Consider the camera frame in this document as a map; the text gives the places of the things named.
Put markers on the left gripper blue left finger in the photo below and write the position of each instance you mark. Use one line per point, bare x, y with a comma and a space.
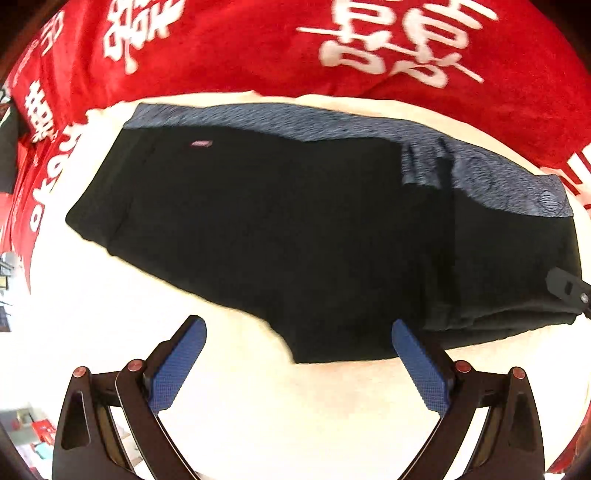
147, 387

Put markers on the black pants with blue trim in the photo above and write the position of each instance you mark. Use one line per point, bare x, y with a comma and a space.
331, 226

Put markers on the black object at sofa left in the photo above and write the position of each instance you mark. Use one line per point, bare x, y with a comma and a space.
9, 134

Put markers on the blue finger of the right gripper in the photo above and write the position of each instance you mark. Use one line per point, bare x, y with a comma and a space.
570, 289

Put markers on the red sofa cover white characters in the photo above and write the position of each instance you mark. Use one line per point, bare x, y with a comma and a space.
513, 69

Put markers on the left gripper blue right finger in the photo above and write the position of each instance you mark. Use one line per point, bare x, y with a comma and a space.
454, 395

